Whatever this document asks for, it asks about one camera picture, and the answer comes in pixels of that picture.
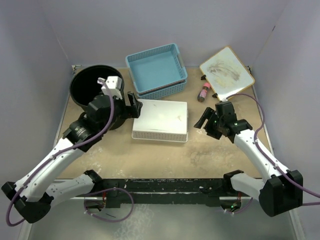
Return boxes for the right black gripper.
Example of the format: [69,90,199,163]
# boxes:
[194,107,224,140]

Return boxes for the white perforated basket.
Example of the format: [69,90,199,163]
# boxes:
[131,99,188,143]

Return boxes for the light blue top basket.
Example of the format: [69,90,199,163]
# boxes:
[125,43,188,94]

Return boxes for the light blue basket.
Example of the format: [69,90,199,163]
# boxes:
[125,43,188,94]
[137,79,187,100]

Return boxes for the light blue bottom basket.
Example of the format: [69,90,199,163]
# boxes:
[137,79,187,100]

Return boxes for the large black ribbed bin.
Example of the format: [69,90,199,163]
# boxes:
[69,65,124,130]

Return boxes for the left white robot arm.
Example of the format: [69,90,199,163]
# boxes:
[1,92,143,227]

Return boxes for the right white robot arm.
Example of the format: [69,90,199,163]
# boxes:
[194,101,303,217]

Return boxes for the small pink-capped bottle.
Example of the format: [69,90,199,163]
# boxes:
[197,83,211,103]

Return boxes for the white board with wooden rim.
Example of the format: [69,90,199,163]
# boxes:
[199,45,255,101]

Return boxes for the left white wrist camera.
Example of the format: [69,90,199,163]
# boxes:
[97,76,123,99]

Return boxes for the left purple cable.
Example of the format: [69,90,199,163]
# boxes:
[5,77,116,227]

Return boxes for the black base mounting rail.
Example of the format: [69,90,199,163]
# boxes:
[91,178,239,207]

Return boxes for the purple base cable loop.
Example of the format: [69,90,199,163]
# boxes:
[83,187,135,223]

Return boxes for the aluminium frame rail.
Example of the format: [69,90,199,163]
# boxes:
[18,194,83,240]

